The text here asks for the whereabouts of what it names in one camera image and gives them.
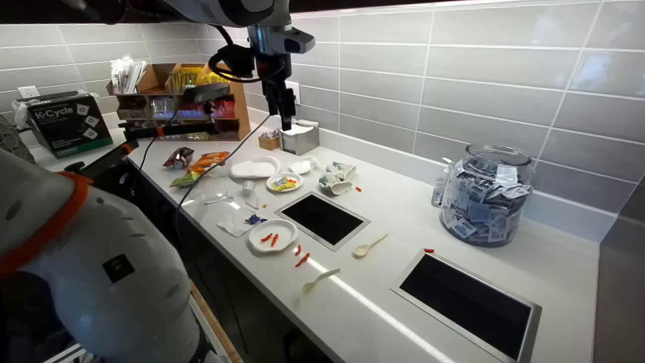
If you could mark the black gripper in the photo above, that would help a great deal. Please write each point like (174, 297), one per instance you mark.
(276, 77)

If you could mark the cream plastic spoon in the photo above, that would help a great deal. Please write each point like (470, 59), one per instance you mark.
(363, 250)

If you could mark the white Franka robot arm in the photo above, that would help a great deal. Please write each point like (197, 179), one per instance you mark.
(101, 269)

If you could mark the silver napkin box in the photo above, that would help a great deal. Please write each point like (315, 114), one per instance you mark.
(300, 138)

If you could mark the small brown box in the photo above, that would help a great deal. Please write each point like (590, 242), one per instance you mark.
(268, 139)

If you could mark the small white tray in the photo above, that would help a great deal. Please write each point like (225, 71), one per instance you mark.
(300, 166)

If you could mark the white oval plate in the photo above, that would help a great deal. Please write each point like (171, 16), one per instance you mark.
(254, 168)

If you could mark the small plate with yellow food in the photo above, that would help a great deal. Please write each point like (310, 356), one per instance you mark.
(283, 182)

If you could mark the crushed patterned paper cup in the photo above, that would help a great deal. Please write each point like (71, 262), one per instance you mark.
(343, 169)
(332, 186)

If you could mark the small white cup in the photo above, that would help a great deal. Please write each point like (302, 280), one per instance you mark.
(248, 188)

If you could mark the wooden organizer shelf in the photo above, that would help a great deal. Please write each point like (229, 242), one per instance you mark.
(201, 107)

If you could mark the orange snack bag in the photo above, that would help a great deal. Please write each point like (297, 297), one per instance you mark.
(201, 166)

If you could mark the small blue packet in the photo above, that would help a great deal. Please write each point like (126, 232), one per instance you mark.
(254, 218)

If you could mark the black sink basin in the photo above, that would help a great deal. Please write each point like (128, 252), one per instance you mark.
(323, 218)

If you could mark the clear plastic bag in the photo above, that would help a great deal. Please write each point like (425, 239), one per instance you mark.
(225, 211)

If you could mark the white round plate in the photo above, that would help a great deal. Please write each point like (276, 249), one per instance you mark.
(283, 232)

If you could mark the dark snack bag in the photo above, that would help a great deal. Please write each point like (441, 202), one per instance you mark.
(180, 157)

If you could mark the cream plastic fork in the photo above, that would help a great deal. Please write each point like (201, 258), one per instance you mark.
(328, 273)

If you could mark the small clear pump bottle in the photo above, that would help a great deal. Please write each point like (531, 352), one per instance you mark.
(440, 188)

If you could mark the white plastic bag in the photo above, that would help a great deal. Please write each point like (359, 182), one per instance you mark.
(126, 73)

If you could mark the black flat device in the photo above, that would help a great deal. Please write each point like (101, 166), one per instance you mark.
(101, 163)

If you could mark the glass jar of blue packets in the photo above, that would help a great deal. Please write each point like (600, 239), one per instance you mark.
(485, 202)

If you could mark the wooden board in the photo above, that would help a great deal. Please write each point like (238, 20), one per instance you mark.
(214, 323)

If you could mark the black cardboard box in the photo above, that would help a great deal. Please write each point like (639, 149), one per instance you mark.
(67, 123)

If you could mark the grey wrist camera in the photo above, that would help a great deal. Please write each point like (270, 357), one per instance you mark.
(294, 40)

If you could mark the white wall outlet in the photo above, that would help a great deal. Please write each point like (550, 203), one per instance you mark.
(29, 90)

